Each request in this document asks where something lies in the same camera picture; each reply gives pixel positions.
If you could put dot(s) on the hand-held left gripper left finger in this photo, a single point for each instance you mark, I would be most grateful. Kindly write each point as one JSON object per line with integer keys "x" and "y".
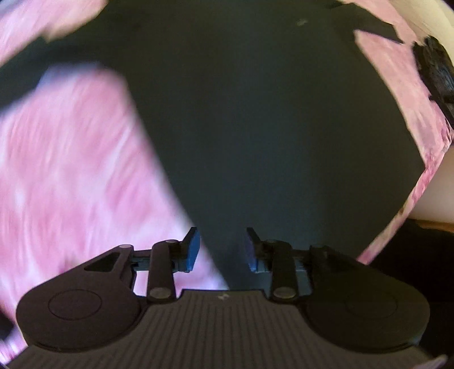
{"x": 192, "y": 250}

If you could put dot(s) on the pink floral blanket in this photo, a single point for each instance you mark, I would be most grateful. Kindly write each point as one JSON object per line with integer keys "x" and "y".
{"x": 71, "y": 159}

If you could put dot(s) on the dark garment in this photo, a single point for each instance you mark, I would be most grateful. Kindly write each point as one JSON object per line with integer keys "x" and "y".
{"x": 248, "y": 124}

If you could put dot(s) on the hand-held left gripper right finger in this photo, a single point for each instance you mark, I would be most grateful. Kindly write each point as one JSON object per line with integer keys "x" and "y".
{"x": 252, "y": 250}

